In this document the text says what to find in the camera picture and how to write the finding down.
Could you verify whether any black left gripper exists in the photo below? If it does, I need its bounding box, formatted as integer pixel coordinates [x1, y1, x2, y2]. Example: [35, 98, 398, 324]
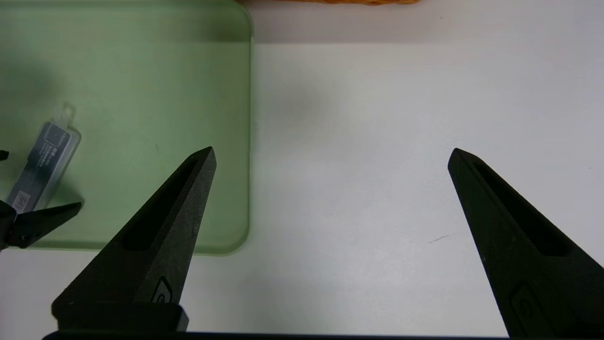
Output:
[0, 150, 83, 252]

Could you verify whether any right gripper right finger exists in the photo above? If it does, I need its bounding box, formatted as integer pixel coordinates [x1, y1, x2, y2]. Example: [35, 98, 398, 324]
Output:
[447, 148, 604, 339]

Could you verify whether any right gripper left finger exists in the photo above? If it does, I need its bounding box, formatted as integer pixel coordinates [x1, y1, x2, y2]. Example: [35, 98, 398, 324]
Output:
[51, 146, 218, 332]

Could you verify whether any grey translucent slim case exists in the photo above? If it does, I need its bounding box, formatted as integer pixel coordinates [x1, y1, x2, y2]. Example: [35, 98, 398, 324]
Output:
[6, 102, 82, 215]

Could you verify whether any orange wicker basket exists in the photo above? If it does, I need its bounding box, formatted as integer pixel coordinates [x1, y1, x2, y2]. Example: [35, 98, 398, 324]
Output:
[278, 0, 421, 6]

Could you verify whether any light green plastic tray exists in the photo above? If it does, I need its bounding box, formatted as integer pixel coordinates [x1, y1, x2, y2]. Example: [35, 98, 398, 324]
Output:
[0, 0, 256, 256]

